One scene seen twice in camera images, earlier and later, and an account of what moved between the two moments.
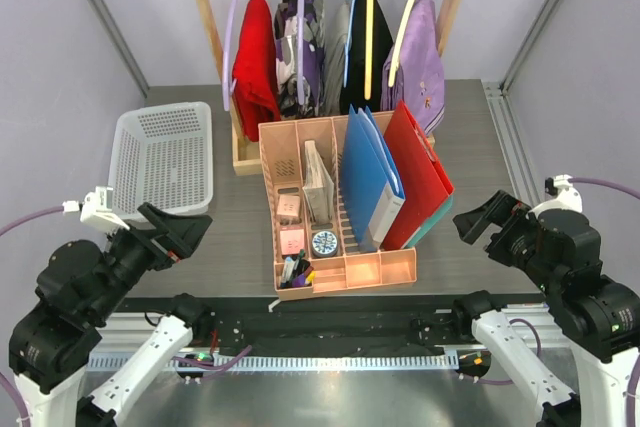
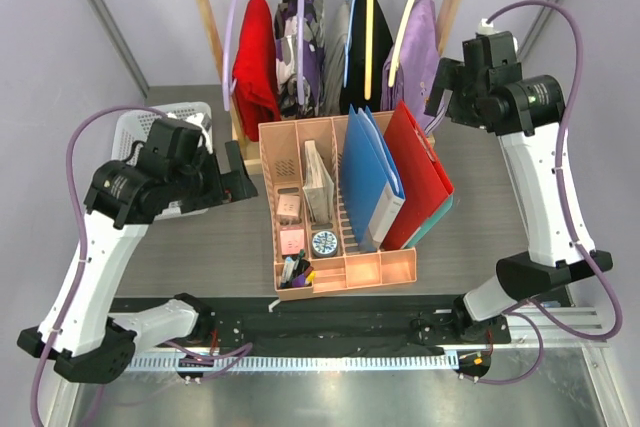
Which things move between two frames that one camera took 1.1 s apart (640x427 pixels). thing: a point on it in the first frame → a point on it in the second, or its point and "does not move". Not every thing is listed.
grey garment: (335, 62) does not move
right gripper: (504, 206) → (451, 75)
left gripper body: (136, 250) → (198, 186)
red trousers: (255, 86) does not move
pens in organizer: (297, 271) does not move
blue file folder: (372, 187) does not move
